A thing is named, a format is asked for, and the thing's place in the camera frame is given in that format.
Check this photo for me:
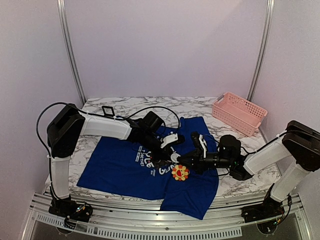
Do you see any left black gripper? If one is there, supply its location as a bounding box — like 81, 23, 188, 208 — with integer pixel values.
141, 131, 176, 162

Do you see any orange yellow flower brooch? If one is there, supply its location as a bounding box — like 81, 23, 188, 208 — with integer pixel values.
171, 164, 190, 181

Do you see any blue printed t-shirt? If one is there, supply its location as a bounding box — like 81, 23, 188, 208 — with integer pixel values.
76, 116, 220, 221

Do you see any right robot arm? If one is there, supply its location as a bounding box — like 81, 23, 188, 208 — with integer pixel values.
176, 120, 320, 218

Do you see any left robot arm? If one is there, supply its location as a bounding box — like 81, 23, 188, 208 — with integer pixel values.
46, 104, 178, 217

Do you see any black brooch display box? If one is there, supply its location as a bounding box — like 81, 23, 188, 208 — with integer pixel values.
101, 105, 115, 117

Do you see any pink plastic basket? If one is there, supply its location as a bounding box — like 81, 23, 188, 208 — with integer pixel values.
212, 92, 268, 137

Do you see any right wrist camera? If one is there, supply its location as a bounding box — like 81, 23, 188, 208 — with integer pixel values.
190, 131, 208, 159

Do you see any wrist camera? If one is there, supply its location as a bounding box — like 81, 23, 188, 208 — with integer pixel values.
160, 132, 185, 149
190, 131, 208, 159

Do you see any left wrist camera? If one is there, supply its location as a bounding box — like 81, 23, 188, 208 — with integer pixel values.
160, 132, 185, 149

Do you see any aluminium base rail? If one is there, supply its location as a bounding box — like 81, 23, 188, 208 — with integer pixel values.
21, 193, 312, 240

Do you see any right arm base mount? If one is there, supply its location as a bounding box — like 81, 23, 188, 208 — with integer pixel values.
241, 198, 285, 223

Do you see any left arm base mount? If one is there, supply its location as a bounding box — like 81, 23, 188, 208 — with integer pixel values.
48, 198, 93, 223

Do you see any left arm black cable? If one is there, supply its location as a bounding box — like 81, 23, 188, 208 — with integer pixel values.
35, 101, 182, 161

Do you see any right aluminium frame post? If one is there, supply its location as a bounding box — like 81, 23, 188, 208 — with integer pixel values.
246, 0, 275, 102

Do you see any aluminium frame post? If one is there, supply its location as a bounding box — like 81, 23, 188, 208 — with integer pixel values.
246, 0, 275, 102
56, 0, 87, 105

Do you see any left aluminium frame post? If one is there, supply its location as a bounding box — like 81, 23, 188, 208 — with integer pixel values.
56, 0, 87, 105

